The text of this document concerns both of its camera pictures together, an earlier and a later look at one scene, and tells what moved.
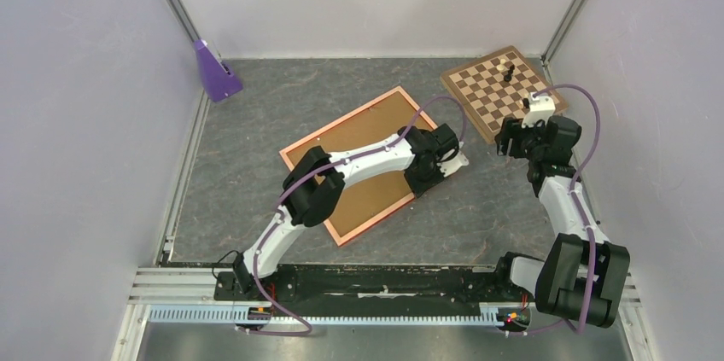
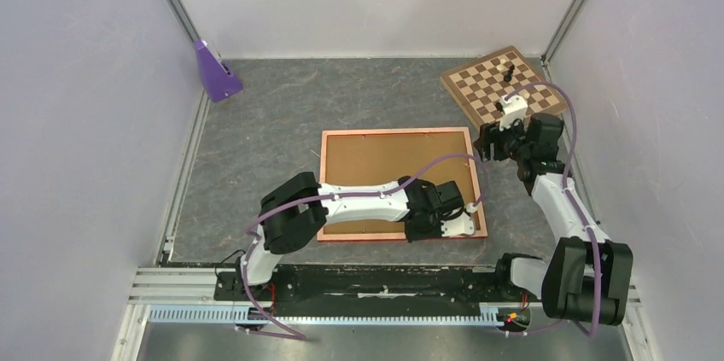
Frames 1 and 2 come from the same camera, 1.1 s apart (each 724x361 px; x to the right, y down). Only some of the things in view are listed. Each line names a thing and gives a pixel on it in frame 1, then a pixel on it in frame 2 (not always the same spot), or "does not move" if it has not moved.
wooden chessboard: x=494 y=86 does not move
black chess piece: x=507 y=78 does not move
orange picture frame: x=364 y=202 → x=321 y=228
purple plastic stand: x=218 y=82 does not move
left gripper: x=418 y=189 → x=412 y=235
